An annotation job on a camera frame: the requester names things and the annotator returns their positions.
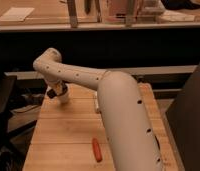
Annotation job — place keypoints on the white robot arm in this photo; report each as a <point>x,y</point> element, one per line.
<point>130,135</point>

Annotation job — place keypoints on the black equipment at left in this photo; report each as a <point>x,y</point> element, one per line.
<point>7,84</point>

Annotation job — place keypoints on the grey metal post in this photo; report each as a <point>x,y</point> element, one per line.
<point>72,13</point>
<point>129,18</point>

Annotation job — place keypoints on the white paper sheet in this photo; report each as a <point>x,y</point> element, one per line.
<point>16,14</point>

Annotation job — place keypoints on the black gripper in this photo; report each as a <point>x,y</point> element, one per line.
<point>59,90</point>

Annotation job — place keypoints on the dark panel at right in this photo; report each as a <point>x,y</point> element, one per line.
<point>184,119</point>

